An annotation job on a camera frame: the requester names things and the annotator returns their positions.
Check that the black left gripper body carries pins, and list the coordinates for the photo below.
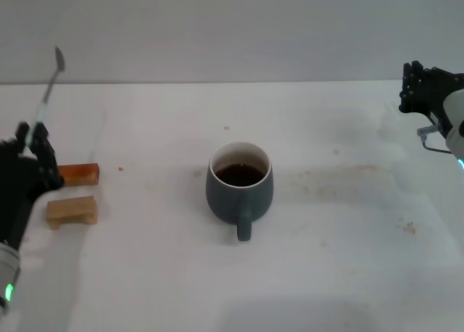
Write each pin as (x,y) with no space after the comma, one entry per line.
(16,179)

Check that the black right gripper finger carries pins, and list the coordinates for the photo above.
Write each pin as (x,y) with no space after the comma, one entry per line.
(411,93)
(444,77)

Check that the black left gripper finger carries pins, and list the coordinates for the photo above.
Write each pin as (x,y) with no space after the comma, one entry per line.
(21,134)
(47,161)

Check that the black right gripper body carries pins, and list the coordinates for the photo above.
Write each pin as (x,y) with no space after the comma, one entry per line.
(433,96)

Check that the grey ceramic mug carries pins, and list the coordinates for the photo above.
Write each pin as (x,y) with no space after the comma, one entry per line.
(224,201)

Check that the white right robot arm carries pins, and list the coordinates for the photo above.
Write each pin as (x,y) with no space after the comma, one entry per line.
(456,118)

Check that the reddish brown wooden block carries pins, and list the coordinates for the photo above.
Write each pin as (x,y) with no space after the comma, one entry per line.
(83,174)

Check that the light wooden notched block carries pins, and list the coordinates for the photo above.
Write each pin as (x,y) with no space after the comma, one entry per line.
(72,208)

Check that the dark brown coffee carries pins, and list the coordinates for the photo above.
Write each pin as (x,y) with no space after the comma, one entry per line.
(239,176)

